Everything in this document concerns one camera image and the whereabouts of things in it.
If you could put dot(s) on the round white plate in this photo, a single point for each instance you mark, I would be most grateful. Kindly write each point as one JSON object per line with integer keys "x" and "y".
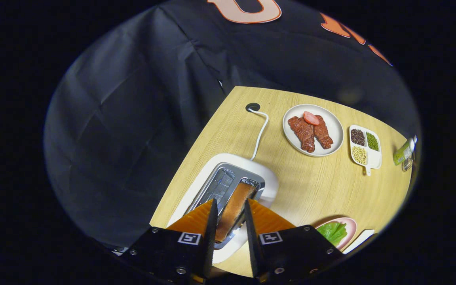
{"x": 331, "y": 122}

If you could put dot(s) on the white divided dish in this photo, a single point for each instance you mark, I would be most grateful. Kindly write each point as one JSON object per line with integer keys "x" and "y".
{"x": 374, "y": 158}

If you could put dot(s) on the white rectangular plate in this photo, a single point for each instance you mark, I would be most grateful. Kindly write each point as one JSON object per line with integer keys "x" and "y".
{"x": 358, "y": 240}

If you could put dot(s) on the silver and green bottle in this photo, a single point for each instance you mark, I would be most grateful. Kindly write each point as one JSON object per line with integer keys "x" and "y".
{"x": 403, "y": 152}

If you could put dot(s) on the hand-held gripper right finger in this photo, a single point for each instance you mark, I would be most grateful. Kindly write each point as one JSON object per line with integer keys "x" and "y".
{"x": 251, "y": 245}

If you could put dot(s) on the pink plate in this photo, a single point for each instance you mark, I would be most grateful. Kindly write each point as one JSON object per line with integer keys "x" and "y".
{"x": 350, "y": 227}

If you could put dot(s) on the toasted bread slice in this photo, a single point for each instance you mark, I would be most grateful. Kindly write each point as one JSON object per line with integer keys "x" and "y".
{"x": 234, "y": 209}

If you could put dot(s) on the green lettuce leaf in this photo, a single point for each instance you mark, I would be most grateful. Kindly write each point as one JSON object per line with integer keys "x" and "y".
{"x": 333, "y": 232}

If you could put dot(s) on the pile of green beans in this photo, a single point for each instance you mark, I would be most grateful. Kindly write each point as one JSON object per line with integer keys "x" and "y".
{"x": 372, "y": 141}

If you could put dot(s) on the red sausage slice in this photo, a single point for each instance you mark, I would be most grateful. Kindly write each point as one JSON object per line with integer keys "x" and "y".
{"x": 311, "y": 118}

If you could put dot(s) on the black backdrop cloth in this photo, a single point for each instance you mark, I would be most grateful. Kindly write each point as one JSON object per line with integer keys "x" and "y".
{"x": 133, "y": 118}

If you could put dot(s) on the pile of yellow soybeans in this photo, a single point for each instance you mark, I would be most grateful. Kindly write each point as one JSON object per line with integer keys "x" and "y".
{"x": 359, "y": 155}

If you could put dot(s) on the pile of dark beans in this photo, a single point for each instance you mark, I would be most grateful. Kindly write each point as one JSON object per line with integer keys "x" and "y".
{"x": 357, "y": 137}

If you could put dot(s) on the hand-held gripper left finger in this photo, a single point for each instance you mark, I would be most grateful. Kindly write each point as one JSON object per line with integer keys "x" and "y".
{"x": 208, "y": 245}

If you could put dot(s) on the brown meat strip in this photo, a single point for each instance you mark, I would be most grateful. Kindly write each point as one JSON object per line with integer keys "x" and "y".
{"x": 305, "y": 136}
{"x": 323, "y": 134}

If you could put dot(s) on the white toaster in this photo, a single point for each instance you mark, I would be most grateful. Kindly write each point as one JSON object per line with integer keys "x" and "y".
{"x": 259, "y": 174}

